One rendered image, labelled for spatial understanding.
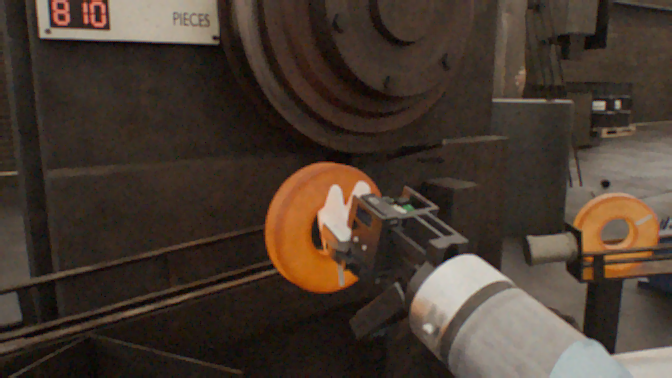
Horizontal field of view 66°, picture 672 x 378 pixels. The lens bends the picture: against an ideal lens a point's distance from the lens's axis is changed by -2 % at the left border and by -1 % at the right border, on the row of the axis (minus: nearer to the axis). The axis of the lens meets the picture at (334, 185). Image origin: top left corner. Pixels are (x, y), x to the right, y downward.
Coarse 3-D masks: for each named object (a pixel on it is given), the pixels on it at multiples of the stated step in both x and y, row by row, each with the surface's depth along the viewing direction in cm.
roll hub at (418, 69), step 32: (320, 0) 71; (352, 0) 74; (384, 0) 74; (416, 0) 78; (448, 0) 83; (320, 32) 74; (352, 32) 73; (384, 32) 76; (416, 32) 79; (448, 32) 84; (352, 64) 74; (384, 64) 79; (416, 64) 82; (384, 96) 82
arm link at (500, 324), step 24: (504, 288) 42; (456, 312) 41; (480, 312) 40; (504, 312) 40; (528, 312) 39; (456, 336) 41; (480, 336) 39; (504, 336) 38; (528, 336) 38; (552, 336) 37; (576, 336) 38; (456, 360) 41; (480, 360) 39; (504, 360) 37; (528, 360) 36; (552, 360) 36; (576, 360) 35; (600, 360) 35
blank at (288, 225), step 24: (312, 168) 61; (336, 168) 61; (288, 192) 59; (312, 192) 60; (288, 216) 59; (312, 216) 61; (288, 240) 59; (288, 264) 60; (312, 264) 62; (336, 264) 63; (312, 288) 62; (336, 288) 64
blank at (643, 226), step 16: (592, 208) 102; (608, 208) 101; (624, 208) 101; (640, 208) 101; (576, 224) 104; (592, 224) 102; (640, 224) 101; (656, 224) 101; (592, 240) 103; (624, 240) 105; (640, 240) 102; (656, 240) 101; (608, 256) 103; (624, 256) 103
